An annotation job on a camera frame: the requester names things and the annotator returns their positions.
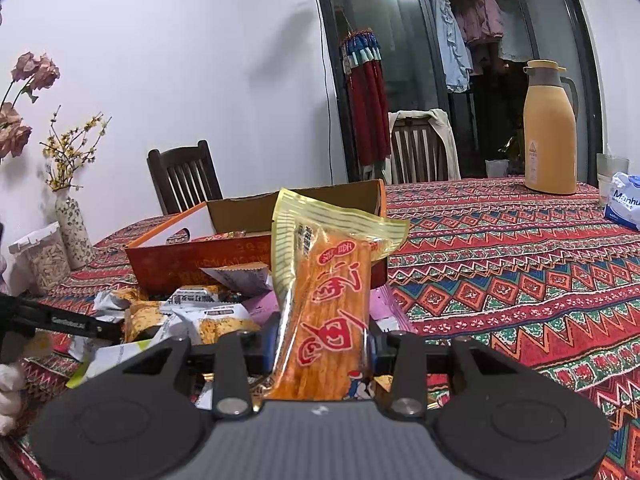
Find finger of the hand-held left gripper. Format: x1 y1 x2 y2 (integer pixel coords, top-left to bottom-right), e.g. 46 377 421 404
20 300 124 345

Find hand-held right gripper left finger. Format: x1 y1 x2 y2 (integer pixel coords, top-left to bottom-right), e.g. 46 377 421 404
67 317 281 421

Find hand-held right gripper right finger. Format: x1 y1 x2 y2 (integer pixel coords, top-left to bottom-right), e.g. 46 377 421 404
367 322 581 421

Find yellow-green snack packet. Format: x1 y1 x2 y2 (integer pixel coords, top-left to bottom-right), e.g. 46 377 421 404
67 340 166 390

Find orange spicy strip packet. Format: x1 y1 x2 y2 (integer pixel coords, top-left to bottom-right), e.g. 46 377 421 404
262 187 411 403

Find orange cardboard box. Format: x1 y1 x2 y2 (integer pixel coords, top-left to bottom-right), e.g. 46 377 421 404
125 178 388 301

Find person's left hand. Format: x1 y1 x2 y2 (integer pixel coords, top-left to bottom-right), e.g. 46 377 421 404
0 362 27 436

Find white orange snack packet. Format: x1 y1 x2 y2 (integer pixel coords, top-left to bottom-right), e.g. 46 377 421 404
160 285 221 306
94 289 151 318

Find clear orange cookie packet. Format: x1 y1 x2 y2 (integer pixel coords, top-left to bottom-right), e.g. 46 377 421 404
122 305 171 343

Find purple snack packet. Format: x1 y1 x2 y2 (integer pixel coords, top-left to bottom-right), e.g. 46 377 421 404
370 285 416 333
242 290 281 331

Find clear seed container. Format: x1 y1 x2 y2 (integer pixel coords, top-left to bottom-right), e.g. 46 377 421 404
8 225 72 297

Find white lilac crimped packet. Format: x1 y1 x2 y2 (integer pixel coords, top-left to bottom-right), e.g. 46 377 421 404
200 262 273 296

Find speckled ceramic vase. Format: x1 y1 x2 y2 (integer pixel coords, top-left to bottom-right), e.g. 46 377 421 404
54 190 93 271

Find red patterned tablecloth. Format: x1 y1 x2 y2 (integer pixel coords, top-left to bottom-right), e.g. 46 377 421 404
0 177 640 480

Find dark wooden chair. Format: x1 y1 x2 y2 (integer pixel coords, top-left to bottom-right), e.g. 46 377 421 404
146 140 224 216

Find yellow flower sprigs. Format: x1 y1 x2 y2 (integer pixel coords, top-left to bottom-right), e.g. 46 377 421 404
41 105 112 193

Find pink artificial flowers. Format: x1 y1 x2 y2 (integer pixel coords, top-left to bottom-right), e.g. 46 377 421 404
0 2 61 161

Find brown slatted wooden chair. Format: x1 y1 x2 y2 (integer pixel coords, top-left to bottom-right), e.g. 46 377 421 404
389 110 451 185

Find chair with draped cloth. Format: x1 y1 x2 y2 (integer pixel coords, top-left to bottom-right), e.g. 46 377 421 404
389 108 462 183

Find red blue tasselled hanging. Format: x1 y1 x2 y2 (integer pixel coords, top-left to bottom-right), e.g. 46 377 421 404
341 31 392 167

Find dark framed glass door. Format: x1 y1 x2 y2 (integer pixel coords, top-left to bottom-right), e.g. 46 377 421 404
315 0 606 186

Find yellow thermos jug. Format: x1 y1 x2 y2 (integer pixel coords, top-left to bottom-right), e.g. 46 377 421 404
522 60 581 196

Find white blue tissue pack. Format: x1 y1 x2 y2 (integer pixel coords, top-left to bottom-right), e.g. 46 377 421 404
603 171 640 231

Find clear glass cup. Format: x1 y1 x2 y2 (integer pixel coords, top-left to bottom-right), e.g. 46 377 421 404
596 153 631 206

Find light blue hanging garment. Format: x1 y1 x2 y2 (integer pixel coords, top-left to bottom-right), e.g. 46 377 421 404
431 0 473 93

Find white hanging garment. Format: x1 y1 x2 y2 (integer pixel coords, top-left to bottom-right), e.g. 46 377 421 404
497 10 541 63

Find pink hanging garment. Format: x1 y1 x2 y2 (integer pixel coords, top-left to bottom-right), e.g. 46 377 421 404
452 0 505 43

